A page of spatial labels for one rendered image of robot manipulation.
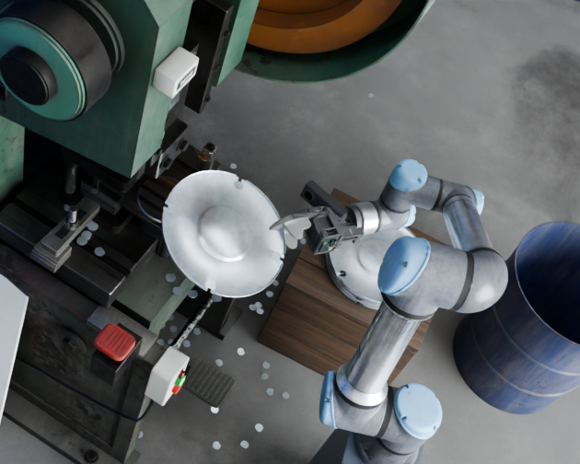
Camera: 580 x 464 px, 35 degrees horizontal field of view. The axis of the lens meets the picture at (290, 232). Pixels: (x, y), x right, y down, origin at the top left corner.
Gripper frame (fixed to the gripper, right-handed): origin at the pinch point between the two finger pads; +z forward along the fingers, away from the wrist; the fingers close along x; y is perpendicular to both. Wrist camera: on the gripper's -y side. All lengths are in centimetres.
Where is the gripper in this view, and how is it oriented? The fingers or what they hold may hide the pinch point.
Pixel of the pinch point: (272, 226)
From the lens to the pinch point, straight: 201.5
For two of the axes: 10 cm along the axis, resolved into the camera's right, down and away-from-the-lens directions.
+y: 3.8, 8.1, -4.4
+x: -3.0, 5.6, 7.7
